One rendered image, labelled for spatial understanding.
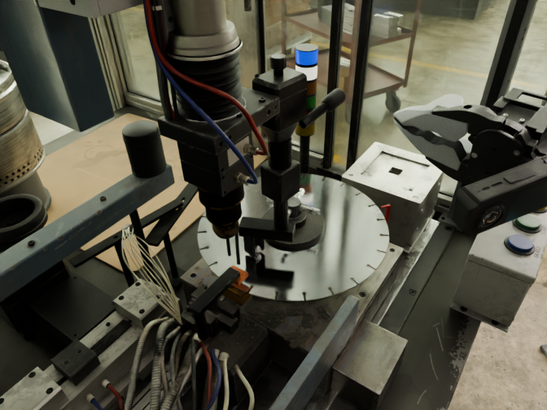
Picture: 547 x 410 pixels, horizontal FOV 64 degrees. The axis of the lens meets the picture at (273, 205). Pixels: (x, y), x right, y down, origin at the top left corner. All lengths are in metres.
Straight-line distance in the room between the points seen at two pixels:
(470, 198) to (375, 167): 0.63
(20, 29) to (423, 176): 0.79
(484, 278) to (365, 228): 0.24
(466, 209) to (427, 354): 0.50
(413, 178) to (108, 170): 0.85
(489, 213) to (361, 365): 0.40
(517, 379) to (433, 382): 1.03
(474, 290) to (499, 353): 1.01
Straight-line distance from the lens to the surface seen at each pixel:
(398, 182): 0.98
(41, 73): 0.56
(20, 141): 1.12
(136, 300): 0.77
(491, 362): 1.86
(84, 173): 1.38
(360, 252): 0.72
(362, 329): 0.79
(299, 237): 0.73
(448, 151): 0.51
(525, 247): 0.89
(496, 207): 0.42
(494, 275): 0.87
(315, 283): 0.67
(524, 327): 2.02
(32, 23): 0.53
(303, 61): 0.91
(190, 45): 0.43
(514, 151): 0.47
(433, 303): 0.95
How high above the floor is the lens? 1.45
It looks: 38 degrees down
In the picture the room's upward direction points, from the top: 2 degrees counter-clockwise
